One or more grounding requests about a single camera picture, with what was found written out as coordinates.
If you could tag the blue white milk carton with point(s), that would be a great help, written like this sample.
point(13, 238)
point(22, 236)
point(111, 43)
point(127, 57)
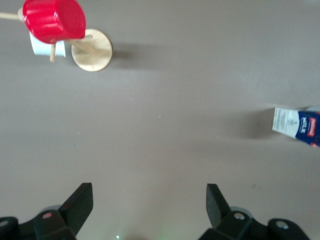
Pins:
point(302, 126)

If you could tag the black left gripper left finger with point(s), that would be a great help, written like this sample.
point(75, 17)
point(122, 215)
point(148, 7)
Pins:
point(75, 207)

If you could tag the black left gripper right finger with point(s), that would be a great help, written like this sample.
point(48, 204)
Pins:
point(217, 207)

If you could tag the wooden mug tree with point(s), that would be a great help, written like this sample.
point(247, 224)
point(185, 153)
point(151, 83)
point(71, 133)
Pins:
point(95, 53)

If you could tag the small white cup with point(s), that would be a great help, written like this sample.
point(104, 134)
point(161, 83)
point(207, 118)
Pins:
point(41, 48)

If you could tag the red plastic cup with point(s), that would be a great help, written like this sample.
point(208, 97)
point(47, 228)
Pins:
point(53, 20)

